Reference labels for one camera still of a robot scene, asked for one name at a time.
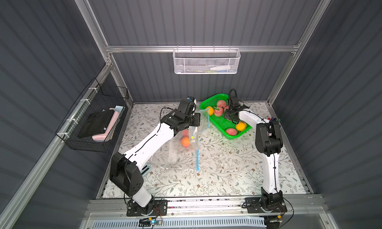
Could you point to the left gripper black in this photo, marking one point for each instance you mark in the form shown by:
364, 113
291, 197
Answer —
195, 119

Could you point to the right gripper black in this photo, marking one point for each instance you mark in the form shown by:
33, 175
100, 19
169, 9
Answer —
231, 111

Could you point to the pink peach with leaf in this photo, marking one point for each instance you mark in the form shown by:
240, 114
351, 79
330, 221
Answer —
218, 111

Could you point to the orange red peach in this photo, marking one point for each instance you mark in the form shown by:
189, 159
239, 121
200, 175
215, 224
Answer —
185, 141

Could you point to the clear zip-top bag blue zipper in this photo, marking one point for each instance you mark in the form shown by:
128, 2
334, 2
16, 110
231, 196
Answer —
173, 156

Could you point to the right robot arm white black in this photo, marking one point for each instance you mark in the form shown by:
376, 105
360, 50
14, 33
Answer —
269, 143

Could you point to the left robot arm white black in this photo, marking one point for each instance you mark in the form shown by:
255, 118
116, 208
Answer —
125, 169

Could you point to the yellow peach right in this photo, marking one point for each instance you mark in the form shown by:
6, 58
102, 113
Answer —
241, 126

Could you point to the yellow peach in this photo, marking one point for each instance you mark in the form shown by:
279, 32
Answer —
241, 126
210, 110

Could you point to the pink peach top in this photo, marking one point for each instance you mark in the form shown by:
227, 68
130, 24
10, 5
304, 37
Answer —
221, 103

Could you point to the pink peach bottom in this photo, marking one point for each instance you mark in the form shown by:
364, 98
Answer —
231, 131

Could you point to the yellow peach left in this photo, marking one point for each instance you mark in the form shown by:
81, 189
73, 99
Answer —
210, 110

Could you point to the pink pen cup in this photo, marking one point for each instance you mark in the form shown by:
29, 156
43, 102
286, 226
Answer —
274, 119

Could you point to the white tube in basket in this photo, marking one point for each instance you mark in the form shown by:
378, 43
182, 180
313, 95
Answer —
224, 68

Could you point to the teal calculator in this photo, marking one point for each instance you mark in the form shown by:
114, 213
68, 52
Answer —
145, 170

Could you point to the black pouch in basket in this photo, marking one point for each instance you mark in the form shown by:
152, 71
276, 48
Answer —
95, 124

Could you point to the white wire wall basket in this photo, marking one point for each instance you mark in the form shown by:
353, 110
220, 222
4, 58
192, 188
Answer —
198, 61

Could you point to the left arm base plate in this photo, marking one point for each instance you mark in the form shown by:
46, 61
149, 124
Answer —
155, 208

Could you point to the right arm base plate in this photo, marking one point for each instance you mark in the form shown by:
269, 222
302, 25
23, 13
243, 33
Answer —
260, 204

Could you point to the black wire wall basket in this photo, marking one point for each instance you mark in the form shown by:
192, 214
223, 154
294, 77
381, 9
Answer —
98, 97

